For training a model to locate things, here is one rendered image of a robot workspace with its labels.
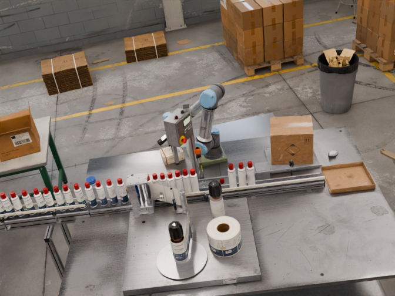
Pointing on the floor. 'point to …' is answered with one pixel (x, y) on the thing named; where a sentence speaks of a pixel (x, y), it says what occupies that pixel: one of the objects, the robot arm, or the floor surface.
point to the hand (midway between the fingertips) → (171, 152)
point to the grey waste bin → (337, 91)
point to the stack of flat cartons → (66, 73)
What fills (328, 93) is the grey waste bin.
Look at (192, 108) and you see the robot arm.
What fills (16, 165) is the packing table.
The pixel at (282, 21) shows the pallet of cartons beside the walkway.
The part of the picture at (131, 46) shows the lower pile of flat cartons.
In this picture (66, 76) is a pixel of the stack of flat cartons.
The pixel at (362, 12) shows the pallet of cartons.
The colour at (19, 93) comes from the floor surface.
